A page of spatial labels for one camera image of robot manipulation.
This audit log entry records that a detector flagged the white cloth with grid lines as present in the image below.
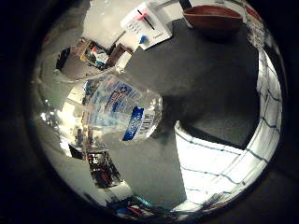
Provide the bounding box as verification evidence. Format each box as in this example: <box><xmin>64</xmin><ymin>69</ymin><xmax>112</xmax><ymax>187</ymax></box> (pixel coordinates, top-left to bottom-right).
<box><xmin>173</xmin><ymin>46</ymin><xmax>283</xmax><ymax>213</ymax></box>

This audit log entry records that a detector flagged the round wooden bowl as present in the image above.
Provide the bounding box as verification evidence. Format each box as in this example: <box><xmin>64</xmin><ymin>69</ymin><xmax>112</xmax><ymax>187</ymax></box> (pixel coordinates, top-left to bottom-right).
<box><xmin>182</xmin><ymin>5</ymin><xmax>244</xmax><ymax>33</ymax></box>

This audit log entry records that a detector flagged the white paper board with pen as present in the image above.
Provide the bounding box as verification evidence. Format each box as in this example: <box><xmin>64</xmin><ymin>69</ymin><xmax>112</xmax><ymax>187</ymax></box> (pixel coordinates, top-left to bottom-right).
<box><xmin>120</xmin><ymin>2</ymin><xmax>173</xmax><ymax>51</ymax></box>

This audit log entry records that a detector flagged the open box of colourful items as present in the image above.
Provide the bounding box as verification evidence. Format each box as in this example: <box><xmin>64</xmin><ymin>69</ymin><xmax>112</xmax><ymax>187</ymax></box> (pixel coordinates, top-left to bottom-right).
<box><xmin>79</xmin><ymin>40</ymin><xmax>110</xmax><ymax>70</ymax></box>

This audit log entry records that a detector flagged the brown cardboard box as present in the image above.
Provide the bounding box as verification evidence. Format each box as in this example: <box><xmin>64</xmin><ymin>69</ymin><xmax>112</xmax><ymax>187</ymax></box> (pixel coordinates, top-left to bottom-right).
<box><xmin>105</xmin><ymin>43</ymin><xmax>134</xmax><ymax>69</ymax></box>

